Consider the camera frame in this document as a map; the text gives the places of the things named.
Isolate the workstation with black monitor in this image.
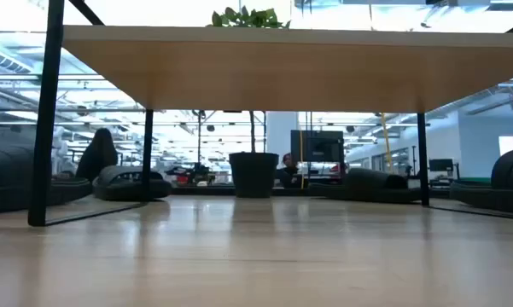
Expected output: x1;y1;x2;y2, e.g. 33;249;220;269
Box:
428;158;462;188

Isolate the black metal rig frame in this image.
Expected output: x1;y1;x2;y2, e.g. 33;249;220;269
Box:
191;108;268;165

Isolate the black rubber slide sandal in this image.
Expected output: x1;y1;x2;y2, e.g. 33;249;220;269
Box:
92;165;173;201
449;148;513;217
0;143;93;216
319;167;423;205

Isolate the black aluminium table frame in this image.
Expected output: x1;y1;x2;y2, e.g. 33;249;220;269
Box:
170;185;453;198

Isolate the person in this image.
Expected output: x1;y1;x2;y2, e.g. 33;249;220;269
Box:
275;152;309;189
75;127;120;182

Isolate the yellow cable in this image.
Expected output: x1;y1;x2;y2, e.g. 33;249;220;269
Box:
379;113;394;174

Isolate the black monitor on stand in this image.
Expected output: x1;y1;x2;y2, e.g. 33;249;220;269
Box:
289;130;346;164

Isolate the wooden shelf black metal frame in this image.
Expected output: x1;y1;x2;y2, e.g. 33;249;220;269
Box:
27;0;513;227

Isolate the green plant in black pot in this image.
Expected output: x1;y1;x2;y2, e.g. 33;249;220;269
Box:
207;5;291;199

